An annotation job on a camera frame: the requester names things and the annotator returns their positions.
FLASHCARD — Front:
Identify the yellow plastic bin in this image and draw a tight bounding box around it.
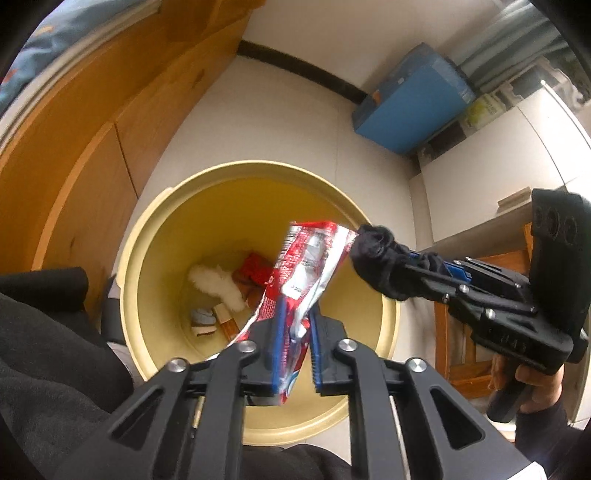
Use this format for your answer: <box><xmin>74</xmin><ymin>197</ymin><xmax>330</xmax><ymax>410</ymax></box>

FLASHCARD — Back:
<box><xmin>117</xmin><ymin>159</ymin><xmax>400</xmax><ymax>448</ymax></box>

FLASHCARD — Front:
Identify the wooden bunk bed frame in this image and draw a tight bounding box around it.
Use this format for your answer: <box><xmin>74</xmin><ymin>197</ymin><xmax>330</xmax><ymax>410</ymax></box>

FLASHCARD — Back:
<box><xmin>0</xmin><ymin>0</ymin><xmax>269</xmax><ymax>296</ymax></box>

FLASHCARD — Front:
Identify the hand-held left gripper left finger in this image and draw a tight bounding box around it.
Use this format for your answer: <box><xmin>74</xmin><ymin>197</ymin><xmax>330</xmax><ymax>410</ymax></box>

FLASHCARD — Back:
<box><xmin>53</xmin><ymin>295</ymin><xmax>289</xmax><ymax>480</ymax></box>

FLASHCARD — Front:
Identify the white cabinet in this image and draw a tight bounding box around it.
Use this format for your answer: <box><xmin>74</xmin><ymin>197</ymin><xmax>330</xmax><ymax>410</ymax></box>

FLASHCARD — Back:
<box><xmin>409</xmin><ymin>85</ymin><xmax>591</xmax><ymax>245</ymax></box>

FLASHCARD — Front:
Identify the person's right hand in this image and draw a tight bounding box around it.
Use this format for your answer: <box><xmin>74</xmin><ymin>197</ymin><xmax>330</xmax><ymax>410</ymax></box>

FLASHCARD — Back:
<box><xmin>489</xmin><ymin>354</ymin><xmax>567</xmax><ymax>414</ymax></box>

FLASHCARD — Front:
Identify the red white snack wrapper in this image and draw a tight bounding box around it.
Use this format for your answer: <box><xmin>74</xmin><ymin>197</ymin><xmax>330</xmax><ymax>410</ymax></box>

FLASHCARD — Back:
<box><xmin>226</xmin><ymin>220</ymin><xmax>359</xmax><ymax>407</ymax></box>

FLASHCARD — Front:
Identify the black cloth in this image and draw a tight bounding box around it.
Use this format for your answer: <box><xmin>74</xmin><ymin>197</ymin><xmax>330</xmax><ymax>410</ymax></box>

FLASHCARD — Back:
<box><xmin>348</xmin><ymin>224</ymin><xmax>445</xmax><ymax>304</ymax></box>

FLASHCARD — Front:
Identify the grey curtain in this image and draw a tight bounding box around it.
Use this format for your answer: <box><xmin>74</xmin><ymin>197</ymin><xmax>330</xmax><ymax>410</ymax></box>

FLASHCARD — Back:
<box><xmin>455</xmin><ymin>0</ymin><xmax>566</xmax><ymax>95</ymax></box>

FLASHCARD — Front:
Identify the person's right forearm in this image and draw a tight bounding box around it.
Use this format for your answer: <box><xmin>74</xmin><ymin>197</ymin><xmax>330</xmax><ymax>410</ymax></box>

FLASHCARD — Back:
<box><xmin>513</xmin><ymin>391</ymin><xmax>583</xmax><ymax>463</ymax></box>

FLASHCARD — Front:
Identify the blue cardboard box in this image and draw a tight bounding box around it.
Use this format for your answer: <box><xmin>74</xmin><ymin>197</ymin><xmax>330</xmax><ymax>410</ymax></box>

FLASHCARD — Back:
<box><xmin>352</xmin><ymin>42</ymin><xmax>476</xmax><ymax>156</ymax></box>

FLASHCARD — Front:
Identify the yellow green packet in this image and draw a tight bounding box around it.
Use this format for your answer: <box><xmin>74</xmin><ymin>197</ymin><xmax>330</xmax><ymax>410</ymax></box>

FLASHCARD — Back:
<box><xmin>462</xmin><ymin>92</ymin><xmax>505</xmax><ymax>131</ymax></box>

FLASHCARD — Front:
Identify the light blue white item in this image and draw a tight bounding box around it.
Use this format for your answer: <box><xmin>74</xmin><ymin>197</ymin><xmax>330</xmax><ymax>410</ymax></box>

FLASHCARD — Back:
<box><xmin>191</xmin><ymin>308</ymin><xmax>218</xmax><ymax>338</ymax></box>

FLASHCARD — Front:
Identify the person's black clothing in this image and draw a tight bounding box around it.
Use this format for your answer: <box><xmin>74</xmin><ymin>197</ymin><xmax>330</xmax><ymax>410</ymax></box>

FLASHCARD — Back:
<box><xmin>0</xmin><ymin>267</ymin><xmax>370</xmax><ymax>480</ymax></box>

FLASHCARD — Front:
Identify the white fluffy cloth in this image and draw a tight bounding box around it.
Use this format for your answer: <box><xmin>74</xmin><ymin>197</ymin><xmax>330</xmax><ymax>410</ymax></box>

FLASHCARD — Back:
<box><xmin>187</xmin><ymin>263</ymin><xmax>248</xmax><ymax>315</ymax></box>

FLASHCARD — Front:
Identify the wooden chair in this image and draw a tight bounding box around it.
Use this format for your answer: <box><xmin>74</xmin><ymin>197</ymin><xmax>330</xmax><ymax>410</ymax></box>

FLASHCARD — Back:
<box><xmin>433</xmin><ymin>187</ymin><xmax>536</xmax><ymax>400</ymax></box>

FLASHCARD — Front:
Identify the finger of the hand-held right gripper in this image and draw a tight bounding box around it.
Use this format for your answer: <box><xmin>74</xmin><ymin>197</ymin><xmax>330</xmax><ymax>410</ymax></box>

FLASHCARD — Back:
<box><xmin>406</xmin><ymin>249</ymin><xmax>472</xmax><ymax>283</ymax></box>
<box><xmin>398</xmin><ymin>263</ymin><xmax>463</xmax><ymax>305</ymax></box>

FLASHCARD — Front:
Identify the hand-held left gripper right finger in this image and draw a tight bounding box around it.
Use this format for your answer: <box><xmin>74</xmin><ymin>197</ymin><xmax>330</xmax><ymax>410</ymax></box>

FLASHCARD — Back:
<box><xmin>308</xmin><ymin>308</ymin><xmax>533</xmax><ymax>480</ymax></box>

